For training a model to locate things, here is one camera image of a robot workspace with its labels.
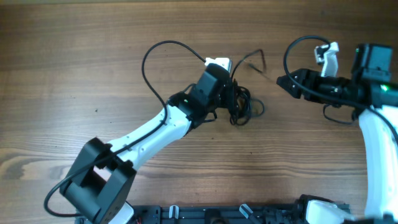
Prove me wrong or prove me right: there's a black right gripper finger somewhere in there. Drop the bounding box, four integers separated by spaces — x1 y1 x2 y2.
276 77 300 99
276 68 320 84

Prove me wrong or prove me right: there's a thick black HDMI cable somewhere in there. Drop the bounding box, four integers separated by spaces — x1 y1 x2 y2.
228 79 266 127

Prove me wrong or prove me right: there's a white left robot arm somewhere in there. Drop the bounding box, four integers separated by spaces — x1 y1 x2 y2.
60 58 234 223

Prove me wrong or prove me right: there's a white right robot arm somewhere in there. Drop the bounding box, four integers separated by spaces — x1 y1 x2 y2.
276 42 397 223

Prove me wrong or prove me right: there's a black right camera cable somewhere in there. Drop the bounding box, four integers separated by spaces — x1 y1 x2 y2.
282 35 398 144

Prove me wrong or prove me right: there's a black camera cable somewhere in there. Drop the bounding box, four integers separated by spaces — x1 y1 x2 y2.
282 35 398 144
43 40 208 218

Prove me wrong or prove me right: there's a black left camera cable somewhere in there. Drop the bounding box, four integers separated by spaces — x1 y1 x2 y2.
43 40 208 218

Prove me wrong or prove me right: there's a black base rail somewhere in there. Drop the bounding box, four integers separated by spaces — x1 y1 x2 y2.
74 194 352 224

